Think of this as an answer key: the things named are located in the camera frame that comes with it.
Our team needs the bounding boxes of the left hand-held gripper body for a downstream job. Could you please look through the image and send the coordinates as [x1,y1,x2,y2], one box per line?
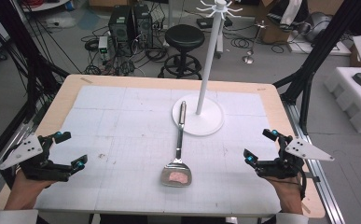
[0,133,74,183]

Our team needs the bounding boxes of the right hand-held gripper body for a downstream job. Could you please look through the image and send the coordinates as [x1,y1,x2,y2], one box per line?
[255,133,336,181]

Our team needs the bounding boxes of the steel spatula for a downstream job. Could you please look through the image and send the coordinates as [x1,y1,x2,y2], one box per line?
[160,100,193,189]

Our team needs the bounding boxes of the white utensil rack stand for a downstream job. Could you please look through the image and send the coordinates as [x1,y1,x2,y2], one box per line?
[172,0,243,137]

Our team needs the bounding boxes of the person's left hand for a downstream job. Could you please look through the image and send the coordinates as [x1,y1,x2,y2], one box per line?
[8,170,56,203]

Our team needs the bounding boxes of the person's right hand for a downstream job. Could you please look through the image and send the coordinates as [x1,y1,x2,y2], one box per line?
[263,176,304,205]

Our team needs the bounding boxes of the white grid mat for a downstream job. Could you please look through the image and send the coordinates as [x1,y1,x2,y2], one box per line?
[33,84,284,217]

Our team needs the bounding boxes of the wooden table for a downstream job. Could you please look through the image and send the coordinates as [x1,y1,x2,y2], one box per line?
[0,74,326,219]

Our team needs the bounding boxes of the white foam block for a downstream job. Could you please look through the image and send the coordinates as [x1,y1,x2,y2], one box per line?
[323,66,361,134]

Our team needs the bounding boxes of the chrome floor stand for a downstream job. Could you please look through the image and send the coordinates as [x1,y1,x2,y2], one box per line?
[242,20,270,65]

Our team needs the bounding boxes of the small grey electronics box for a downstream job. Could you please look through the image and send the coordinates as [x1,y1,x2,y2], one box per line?
[97,35,109,54]

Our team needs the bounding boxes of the grey round device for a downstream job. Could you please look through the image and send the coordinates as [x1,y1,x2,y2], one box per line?
[302,11,333,43]

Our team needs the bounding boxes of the black computer tower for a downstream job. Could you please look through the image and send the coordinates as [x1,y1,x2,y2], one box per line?
[132,3,155,49]
[107,5,135,49]

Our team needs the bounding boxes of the flat black box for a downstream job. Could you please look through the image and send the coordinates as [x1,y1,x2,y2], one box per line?
[196,16,234,30]

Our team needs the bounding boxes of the black round stool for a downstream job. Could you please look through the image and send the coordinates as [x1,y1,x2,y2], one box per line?
[158,23,206,80]

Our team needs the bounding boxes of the aluminium rail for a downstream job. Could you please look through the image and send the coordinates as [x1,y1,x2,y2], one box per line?
[0,120,35,204]
[281,99,346,224]

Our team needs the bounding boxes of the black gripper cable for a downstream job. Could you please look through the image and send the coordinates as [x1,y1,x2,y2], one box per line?
[297,172,309,201]

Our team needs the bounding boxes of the black frame struts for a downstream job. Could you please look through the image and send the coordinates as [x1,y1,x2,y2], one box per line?
[0,0,71,125]
[272,0,361,136]

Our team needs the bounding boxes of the tangle of floor cables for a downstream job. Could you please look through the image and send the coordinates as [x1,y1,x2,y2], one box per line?
[80,24,170,77]

